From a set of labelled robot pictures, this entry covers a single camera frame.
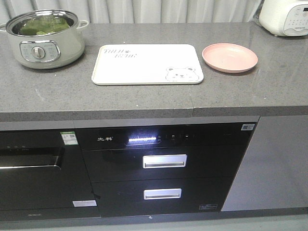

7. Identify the grey pleated curtain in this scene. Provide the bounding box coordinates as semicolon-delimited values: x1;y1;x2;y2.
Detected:
0;0;262;24

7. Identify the upper silver drawer handle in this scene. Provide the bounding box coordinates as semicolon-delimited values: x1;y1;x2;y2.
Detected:
142;154;187;169

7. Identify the grey cabinet door panel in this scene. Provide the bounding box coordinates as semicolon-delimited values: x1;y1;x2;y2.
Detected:
222;115;308;211

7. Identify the black disinfection cabinet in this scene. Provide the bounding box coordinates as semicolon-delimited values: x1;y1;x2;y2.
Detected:
76;122;255;218

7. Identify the white rice cooker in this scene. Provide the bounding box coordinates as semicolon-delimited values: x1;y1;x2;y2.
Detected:
259;0;308;37

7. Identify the lower silver drawer handle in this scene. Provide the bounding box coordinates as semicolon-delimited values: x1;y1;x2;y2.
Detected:
143;188;182;200

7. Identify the green lettuce leaf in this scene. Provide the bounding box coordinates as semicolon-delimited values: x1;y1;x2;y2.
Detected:
19;15;70;36

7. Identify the green electric cooking pot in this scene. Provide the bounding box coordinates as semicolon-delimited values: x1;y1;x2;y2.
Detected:
0;9;89;69

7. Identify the black built-in dishwasher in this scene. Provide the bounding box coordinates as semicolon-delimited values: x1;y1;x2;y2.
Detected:
0;128;99;221

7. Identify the cream bear serving tray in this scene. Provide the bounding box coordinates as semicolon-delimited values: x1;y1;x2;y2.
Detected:
91;44;204;86

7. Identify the silver drawer handle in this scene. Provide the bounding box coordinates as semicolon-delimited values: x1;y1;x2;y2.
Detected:
142;154;187;169
143;188;182;200

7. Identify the pink round plate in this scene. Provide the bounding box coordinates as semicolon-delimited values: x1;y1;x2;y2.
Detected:
202;43;258;74

